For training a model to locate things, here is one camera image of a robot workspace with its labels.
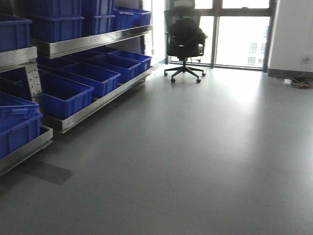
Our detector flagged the black office chair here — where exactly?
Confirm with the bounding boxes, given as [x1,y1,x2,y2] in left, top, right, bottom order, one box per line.
[164,7,207,83]

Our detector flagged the steel rack with blue crates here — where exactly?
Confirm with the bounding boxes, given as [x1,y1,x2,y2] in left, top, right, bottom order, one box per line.
[29,0,157,134]

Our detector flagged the near steel rack section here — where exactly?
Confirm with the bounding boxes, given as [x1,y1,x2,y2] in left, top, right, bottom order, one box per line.
[0,13,53,175]

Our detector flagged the dark window frame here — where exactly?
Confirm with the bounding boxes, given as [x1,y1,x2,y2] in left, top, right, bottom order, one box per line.
[164,0,279,72]

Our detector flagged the cables on floor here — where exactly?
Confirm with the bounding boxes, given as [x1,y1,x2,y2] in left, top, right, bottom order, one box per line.
[273,73,313,90]

